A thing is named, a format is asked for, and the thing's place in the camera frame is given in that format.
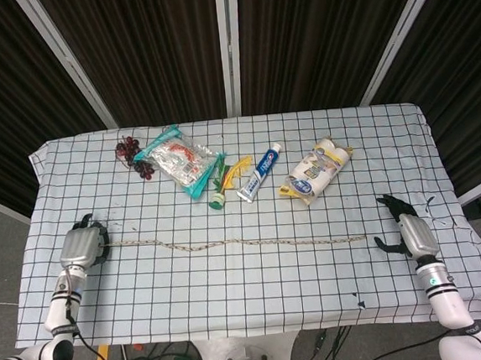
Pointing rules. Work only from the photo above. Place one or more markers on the green yellow feather shuttlecock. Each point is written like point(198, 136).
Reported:
point(217, 201)

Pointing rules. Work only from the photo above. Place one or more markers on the yellow white snack package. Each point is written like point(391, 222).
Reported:
point(315, 171)

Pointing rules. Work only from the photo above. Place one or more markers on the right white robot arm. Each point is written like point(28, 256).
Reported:
point(444, 297)

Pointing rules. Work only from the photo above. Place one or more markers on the white metal frame post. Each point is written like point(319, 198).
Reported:
point(404, 26)
point(229, 46)
point(65, 56)

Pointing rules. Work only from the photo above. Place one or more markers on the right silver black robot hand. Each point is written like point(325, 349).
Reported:
point(418, 236)

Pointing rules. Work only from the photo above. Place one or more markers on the teal clear snack bag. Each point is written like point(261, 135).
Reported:
point(175, 160)

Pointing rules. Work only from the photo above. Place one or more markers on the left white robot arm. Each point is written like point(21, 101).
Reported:
point(60, 309)

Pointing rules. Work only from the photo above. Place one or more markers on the white black checkered tablecloth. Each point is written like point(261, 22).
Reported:
point(234, 298)

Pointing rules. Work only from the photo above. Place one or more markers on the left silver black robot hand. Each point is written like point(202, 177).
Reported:
point(78, 247)

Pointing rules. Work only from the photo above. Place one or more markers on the dark red plastic grapes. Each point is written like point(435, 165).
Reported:
point(128, 149)

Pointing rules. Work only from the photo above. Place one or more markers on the blue white toothpaste tube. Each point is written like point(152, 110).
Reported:
point(261, 172)

